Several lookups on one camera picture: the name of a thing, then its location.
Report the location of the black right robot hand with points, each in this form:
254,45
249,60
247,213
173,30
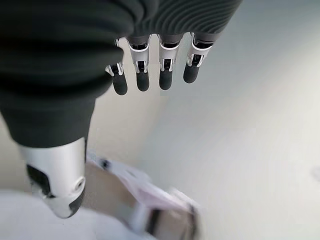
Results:
62,62

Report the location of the white medical cart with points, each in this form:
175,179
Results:
30,225

